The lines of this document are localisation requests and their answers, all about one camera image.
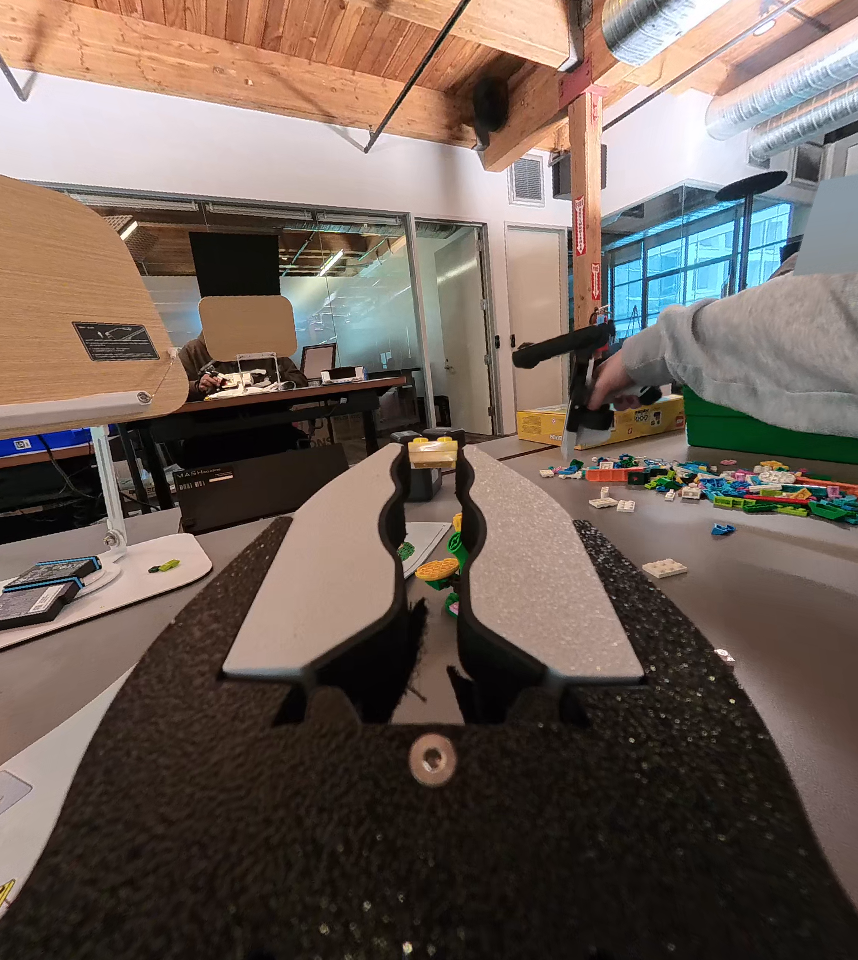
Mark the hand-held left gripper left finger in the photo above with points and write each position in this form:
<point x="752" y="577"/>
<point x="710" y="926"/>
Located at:
<point x="316" y="577"/>

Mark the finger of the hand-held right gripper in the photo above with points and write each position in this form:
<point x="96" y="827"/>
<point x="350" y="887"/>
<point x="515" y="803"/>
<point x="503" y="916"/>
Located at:
<point x="574" y="435"/>

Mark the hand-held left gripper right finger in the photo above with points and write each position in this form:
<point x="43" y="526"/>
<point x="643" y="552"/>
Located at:
<point x="541" y="577"/>

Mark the partly built lego model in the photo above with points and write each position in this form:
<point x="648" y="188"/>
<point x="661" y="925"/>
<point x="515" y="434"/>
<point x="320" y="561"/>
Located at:
<point x="440" y="574"/>

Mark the yellow lego brick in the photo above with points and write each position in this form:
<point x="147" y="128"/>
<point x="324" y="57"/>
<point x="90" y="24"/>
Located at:
<point x="433" y="451"/>

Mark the pile of lego pieces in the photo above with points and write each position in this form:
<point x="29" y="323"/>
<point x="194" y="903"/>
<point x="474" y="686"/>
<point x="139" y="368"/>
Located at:
<point x="759" y="491"/>

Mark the person's right forearm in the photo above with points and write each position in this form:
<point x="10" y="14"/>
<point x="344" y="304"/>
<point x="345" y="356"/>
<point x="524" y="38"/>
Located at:
<point x="774" y="352"/>

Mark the yellow lego set box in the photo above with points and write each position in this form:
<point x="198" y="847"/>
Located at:
<point x="541" y="431"/>

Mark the white square lego plate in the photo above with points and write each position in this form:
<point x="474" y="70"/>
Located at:
<point x="665" y="568"/>

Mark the lime green lego piece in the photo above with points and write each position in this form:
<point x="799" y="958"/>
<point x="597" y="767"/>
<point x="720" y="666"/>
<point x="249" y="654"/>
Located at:
<point x="164" y="566"/>

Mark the lego instruction booklet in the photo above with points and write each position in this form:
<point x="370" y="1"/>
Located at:
<point x="1" y="862"/>

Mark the person's right hand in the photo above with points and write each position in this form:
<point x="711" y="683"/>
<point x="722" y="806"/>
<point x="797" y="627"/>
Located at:
<point x="613" y="379"/>

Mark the red fire extinguisher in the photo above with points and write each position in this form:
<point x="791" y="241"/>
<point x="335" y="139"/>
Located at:
<point x="603" y="339"/>

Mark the white door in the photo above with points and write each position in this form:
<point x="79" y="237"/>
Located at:
<point x="538" y="300"/>

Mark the short red vertical sign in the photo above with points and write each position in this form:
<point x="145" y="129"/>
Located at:
<point x="596" y="279"/>

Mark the glass door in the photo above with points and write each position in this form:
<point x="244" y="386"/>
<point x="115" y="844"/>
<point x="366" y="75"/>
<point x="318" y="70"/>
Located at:
<point x="455" y="330"/>

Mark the black equipment case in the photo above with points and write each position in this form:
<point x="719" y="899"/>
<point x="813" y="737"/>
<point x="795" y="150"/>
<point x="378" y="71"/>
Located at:
<point x="264" y="487"/>

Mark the white leaflet green print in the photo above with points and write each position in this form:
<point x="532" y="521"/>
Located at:
<point x="429" y="540"/>

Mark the long red vertical sign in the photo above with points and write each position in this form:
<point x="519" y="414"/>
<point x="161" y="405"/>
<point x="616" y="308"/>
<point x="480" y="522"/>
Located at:
<point x="579" y="225"/>

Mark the dark grey cube charger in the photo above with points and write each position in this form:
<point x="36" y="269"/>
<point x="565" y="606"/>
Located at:
<point x="448" y="435"/>
<point x="424" y="484"/>
<point x="405" y="439"/>

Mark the long office desk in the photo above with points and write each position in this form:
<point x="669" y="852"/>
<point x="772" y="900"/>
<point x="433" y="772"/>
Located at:
<point x="309" y="394"/>

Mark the stacked green plastic trays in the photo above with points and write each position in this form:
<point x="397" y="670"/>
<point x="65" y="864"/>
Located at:
<point x="774" y="450"/>

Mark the white device box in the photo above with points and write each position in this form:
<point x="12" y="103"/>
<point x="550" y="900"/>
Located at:
<point x="344" y="375"/>

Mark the small monitor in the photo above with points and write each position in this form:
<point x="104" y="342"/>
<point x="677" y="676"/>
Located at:
<point x="318" y="361"/>

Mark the black ceiling speaker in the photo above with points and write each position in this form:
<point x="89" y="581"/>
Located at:
<point x="490" y="111"/>

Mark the wooden panel stand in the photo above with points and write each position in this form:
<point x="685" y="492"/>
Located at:
<point x="24" y="300"/>

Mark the wooden support post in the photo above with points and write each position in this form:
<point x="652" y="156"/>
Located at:
<point x="583" y="300"/>

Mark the black wall speaker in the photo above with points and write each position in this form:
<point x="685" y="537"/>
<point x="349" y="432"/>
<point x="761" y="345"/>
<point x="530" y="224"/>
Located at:
<point x="561" y="176"/>

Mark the wall air vent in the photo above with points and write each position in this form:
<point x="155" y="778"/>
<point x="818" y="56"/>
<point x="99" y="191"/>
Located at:
<point x="526" y="178"/>

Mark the black camera battery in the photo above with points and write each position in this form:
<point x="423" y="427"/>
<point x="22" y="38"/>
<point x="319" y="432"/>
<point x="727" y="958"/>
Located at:
<point x="54" y="574"/>
<point x="28" y="609"/>

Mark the black wall screen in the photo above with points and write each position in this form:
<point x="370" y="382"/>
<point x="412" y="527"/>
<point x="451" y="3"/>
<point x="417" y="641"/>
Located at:
<point x="234" y="262"/>

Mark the silver air duct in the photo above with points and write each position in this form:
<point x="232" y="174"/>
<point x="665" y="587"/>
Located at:
<point x="654" y="30"/>
<point x="834" y="124"/>
<point x="811" y="82"/>

